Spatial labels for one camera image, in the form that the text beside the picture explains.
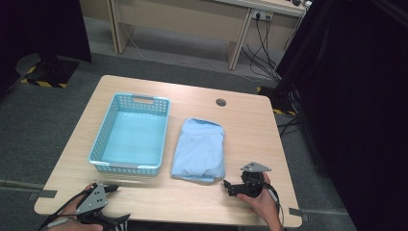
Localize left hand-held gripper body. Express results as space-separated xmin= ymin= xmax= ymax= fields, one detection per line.
xmin=75 ymin=183 xmax=119 ymax=231

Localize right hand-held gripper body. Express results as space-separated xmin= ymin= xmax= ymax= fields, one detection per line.
xmin=228 ymin=161 xmax=272 ymax=198

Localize light blue cloth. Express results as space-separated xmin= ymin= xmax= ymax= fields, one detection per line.
xmin=170 ymin=117 xmax=226 ymax=184

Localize light blue plastic basket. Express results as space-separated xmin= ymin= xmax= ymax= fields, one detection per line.
xmin=88 ymin=92 xmax=171 ymax=177

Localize person's right hand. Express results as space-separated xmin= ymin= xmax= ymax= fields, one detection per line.
xmin=237 ymin=172 xmax=283 ymax=225

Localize person's left hand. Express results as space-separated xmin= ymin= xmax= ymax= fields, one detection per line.
xmin=47 ymin=183 xmax=104 ymax=231

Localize grey tape strip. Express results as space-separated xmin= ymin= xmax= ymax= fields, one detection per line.
xmin=26 ymin=189 xmax=59 ymax=202
xmin=288 ymin=207 xmax=310 ymax=223

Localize large black curtain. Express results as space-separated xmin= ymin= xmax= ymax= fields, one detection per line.
xmin=274 ymin=0 xmax=408 ymax=231

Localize stand base with striped tape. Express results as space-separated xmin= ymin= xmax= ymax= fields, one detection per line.
xmin=14 ymin=52 xmax=80 ymax=90

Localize beige wooden desk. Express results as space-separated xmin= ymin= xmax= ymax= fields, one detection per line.
xmin=105 ymin=0 xmax=306 ymax=70

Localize white power strip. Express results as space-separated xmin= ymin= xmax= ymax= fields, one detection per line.
xmin=251 ymin=9 xmax=274 ymax=22

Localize small black curtain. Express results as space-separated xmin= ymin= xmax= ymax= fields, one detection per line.
xmin=0 ymin=0 xmax=92 ymax=97

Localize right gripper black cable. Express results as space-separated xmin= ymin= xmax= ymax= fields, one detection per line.
xmin=253 ymin=177 xmax=285 ymax=227

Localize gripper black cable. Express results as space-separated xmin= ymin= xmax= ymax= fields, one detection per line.
xmin=253 ymin=177 xmax=285 ymax=227
xmin=38 ymin=183 xmax=97 ymax=231

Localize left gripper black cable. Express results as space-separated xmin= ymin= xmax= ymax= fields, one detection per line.
xmin=38 ymin=183 xmax=97 ymax=231

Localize black floor cables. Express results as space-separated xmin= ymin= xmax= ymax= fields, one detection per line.
xmin=276 ymin=115 xmax=302 ymax=139

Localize bundle of black cables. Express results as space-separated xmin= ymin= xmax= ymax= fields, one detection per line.
xmin=241 ymin=14 xmax=283 ymax=82

